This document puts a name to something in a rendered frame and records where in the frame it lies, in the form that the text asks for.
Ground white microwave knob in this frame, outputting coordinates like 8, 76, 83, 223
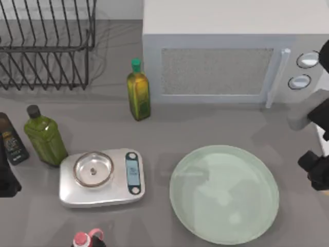
287, 74, 312, 91
296, 51, 321, 69

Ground pale microwave door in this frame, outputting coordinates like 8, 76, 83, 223
143, 36, 297, 105

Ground pale microwave oven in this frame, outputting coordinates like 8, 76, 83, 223
142, 0, 329, 109

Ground pale green plate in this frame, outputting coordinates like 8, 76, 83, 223
169, 145, 280, 245

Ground yellow-green bottle with green cap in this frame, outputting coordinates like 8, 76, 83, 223
126, 58, 152, 122

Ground silver kitchen scale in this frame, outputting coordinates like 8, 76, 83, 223
59, 147, 146, 209

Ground dark bottle with pink cap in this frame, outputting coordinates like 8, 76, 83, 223
71, 227, 106, 247

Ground green bottle with black cap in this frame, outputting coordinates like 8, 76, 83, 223
24, 104, 69, 167

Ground dark brown bottle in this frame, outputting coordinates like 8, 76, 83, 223
0, 112, 30, 166

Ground pale microwave door handle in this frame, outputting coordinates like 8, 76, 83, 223
265, 48, 291, 109

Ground black wire dish rack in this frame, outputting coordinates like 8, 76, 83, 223
0, 0, 98, 91

